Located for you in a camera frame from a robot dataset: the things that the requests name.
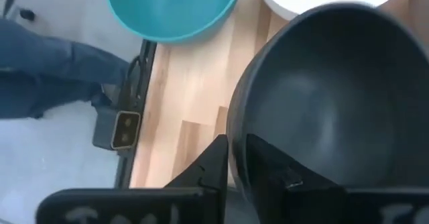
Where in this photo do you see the black table edge frame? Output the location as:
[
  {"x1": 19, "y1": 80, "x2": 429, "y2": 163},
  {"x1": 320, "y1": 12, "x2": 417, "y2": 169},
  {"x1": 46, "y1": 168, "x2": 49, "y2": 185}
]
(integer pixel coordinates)
[{"x1": 113, "y1": 39, "x2": 158, "y2": 188}]

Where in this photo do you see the black floor object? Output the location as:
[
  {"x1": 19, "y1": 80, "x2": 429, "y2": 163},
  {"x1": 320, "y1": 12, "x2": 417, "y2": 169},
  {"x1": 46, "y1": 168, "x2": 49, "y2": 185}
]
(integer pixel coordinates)
[{"x1": 19, "y1": 7, "x2": 37, "y2": 21}]

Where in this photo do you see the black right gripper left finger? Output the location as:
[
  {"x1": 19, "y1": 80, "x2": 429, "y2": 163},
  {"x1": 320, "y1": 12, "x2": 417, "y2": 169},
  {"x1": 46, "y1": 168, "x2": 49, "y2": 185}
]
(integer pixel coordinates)
[{"x1": 35, "y1": 133, "x2": 230, "y2": 224}]

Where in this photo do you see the person's leg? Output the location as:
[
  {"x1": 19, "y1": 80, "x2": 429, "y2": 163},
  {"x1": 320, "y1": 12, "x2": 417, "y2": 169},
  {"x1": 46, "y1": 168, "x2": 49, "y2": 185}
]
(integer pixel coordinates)
[{"x1": 0, "y1": 17, "x2": 131, "y2": 120}]

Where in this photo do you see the grey table-level camera box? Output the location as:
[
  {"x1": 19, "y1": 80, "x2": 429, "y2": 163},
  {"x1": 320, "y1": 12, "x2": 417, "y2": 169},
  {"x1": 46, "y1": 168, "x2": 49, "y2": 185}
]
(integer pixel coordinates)
[{"x1": 92, "y1": 106, "x2": 142, "y2": 152}]

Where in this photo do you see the dark grey bowl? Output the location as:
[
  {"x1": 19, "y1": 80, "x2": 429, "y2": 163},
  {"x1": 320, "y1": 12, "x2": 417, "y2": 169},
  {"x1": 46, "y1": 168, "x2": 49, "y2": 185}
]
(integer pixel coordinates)
[{"x1": 226, "y1": 2, "x2": 429, "y2": 224}]

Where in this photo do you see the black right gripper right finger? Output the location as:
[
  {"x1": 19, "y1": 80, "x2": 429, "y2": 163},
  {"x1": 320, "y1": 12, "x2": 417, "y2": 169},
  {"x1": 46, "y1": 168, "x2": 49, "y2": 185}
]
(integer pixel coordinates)
[{"x1": 246, "y1": 133, "x2": 429, "y2": 224}]

